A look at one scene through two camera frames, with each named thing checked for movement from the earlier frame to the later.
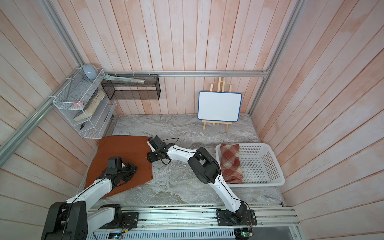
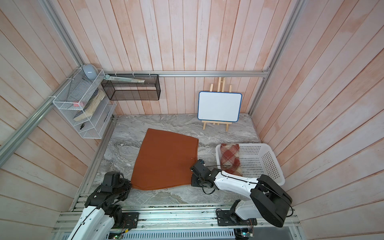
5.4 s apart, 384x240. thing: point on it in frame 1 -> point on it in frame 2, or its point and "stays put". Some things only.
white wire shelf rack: (95, 108) stays put
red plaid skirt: (231, 163) stays put
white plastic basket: (259, 166) stays put
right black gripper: (150, 157) -> (193, 180)
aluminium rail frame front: (274, 223) stays put
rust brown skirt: (133, 149) -> (164, 160)
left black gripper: (133, 169) -> (128, 185)
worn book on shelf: (90, 105) stays put
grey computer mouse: (90, 70) stays put
